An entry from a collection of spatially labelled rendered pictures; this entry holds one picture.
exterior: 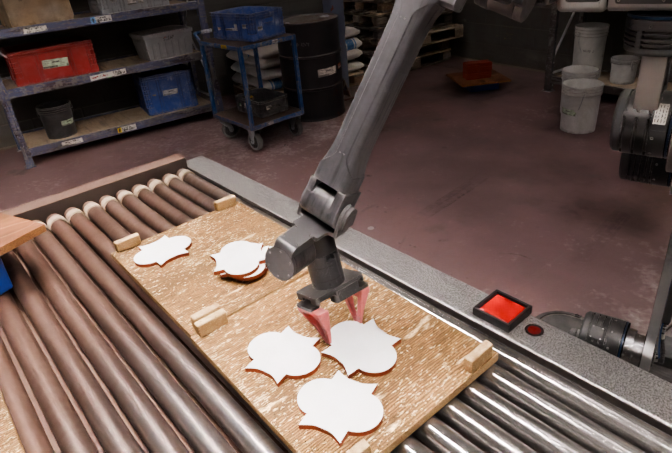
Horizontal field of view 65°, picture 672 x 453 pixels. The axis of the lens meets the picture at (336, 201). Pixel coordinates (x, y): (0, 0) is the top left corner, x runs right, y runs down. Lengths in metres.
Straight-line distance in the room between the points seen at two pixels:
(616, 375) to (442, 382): 0.27
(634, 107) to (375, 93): 0.69
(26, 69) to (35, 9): 0.48
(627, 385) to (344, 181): 0.53
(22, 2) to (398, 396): 4.67
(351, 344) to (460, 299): 0.26
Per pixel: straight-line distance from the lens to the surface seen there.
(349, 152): 0.79
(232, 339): 1.00
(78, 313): 1.22
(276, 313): 1.03
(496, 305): 1.04
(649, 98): 1.30
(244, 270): 1.11
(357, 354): 0.91
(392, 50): 0.77
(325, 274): 0.88
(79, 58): 5.16
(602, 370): 0.98
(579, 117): 4.54
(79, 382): 1.05
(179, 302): 1.12
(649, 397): 0.96
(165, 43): 5.34
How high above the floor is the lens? 1.57
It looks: 27 degrees down
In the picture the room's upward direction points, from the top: 5 degrees counter-clockwise
